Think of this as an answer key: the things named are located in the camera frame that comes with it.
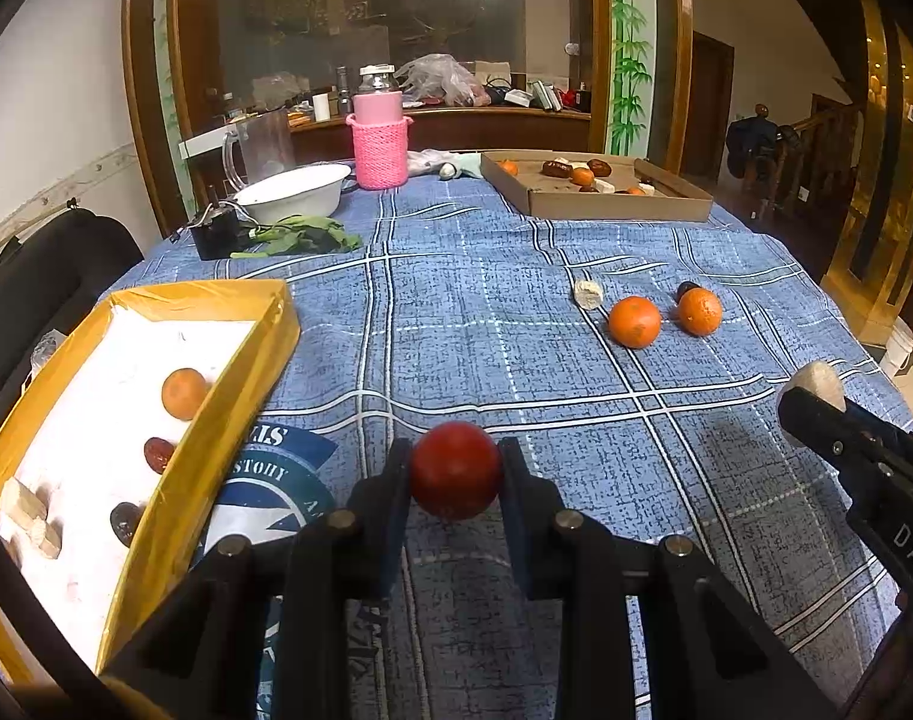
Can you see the white bucket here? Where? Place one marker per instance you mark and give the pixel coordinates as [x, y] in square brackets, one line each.
[899, 349]

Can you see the yellow cardboard box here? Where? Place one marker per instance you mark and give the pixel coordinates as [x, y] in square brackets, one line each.
[224, 420]

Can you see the red tomato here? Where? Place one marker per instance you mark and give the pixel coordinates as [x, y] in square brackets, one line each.
[456, 469]

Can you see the bamboo wall panel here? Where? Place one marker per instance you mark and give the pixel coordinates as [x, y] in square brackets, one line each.
[629, 52]

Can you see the white gloves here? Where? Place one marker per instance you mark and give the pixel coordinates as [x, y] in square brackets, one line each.
[426, 161]

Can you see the large banana piece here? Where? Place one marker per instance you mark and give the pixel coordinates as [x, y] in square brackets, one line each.
[820, 382]

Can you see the brown date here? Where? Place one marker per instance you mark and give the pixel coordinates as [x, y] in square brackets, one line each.
[599, 166]
[554, 168]

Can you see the small banana piece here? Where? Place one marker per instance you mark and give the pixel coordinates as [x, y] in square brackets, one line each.
[588, 293]

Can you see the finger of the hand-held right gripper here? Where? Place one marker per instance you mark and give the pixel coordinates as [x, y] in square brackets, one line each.
[813, 416]

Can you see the wooden framed glass partition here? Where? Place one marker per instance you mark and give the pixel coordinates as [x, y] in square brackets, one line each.
[276, 15]

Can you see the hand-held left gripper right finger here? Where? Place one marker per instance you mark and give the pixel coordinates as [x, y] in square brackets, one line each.
[520, 532]

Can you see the clear plastic pitcher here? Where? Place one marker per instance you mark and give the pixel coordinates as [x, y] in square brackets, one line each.
[265, 146]

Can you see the red date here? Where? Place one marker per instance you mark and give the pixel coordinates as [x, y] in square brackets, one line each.
[159, 454]

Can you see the dark round fruit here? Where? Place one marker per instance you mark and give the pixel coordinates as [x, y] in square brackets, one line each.
[126, 523]

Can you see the clear plastic bag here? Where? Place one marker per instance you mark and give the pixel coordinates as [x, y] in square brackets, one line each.
[438, 75]

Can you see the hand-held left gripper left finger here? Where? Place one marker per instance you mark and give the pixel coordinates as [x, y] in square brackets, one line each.
[393, 532]

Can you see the small black box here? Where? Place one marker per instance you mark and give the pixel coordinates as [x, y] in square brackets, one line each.
[215, 234]

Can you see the dark jacket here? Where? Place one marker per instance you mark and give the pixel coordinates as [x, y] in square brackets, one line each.
[756, 139]

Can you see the dark plum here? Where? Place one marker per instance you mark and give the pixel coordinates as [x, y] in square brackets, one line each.
[685, 289]

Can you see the green leafy vegetable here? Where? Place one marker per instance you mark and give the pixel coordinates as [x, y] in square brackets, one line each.
[306, 234]

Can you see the small open cardboard box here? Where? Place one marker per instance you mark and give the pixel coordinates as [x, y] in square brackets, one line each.
[492, 75]

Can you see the white cup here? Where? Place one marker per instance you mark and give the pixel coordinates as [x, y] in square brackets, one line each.
[321, 106]

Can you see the pink knitted bottle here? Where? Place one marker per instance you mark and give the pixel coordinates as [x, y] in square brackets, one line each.
[380, 150]

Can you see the brown cardboard tray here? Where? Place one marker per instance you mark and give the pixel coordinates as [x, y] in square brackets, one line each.
[614, 206]

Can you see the black chair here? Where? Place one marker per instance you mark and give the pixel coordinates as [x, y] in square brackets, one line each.
[59, 277]

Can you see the wooden stair railing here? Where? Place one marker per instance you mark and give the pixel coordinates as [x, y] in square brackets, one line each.
[831, 157]

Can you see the white enamel basin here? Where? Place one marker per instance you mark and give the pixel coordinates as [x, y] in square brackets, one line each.
[291, 191]

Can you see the golden pillar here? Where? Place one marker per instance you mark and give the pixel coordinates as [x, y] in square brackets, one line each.
[888, 165]

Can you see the brown wooden door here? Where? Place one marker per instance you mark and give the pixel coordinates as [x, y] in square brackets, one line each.
[710, 105]

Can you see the blue plaid tablecloth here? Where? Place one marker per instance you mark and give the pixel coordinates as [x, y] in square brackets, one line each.
[501, 360]

